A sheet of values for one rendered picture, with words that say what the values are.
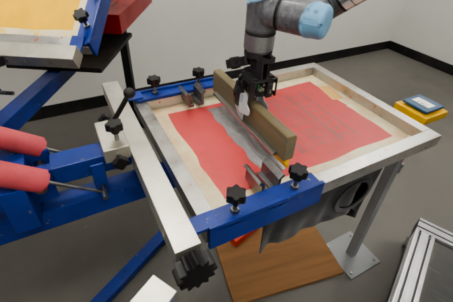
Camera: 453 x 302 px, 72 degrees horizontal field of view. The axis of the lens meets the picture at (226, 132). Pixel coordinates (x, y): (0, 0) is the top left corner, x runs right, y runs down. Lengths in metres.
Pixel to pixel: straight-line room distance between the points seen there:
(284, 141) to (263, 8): 0.31
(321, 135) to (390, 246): 1.20
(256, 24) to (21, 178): 0.58
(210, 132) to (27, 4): 0.80
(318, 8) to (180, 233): 0.52
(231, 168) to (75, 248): 1.29
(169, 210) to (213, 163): 0.26
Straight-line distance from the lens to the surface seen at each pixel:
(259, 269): 1.76
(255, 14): 0.75
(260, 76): 0.79
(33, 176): 0.73
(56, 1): 1.34
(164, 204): 0.65
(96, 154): 0.79
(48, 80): 1.45
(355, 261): 1.94
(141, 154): 0.76
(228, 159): 0.87
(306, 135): 1.00
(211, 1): 3.02
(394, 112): 1.18
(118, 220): 2.01
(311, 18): 0.70
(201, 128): 0.98
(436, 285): 1.79
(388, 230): 2.17
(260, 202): 0.71
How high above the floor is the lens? 1.53
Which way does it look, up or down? 36 degrees down
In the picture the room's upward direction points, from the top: 3 degrees clockwise
